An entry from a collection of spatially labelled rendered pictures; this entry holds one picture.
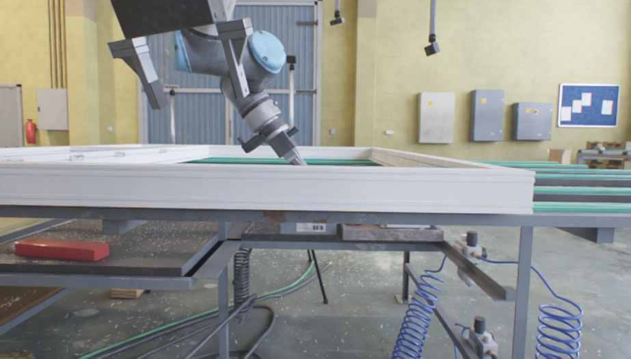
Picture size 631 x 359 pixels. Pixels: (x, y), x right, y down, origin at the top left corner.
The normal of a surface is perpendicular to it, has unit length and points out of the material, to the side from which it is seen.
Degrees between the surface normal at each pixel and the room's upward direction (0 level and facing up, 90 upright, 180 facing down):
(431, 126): 90
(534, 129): 90
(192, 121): 90
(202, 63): 134
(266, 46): 66
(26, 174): 90
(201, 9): 114
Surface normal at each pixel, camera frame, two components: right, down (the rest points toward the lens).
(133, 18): -0.10, 0.47
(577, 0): -0.01, 0.07
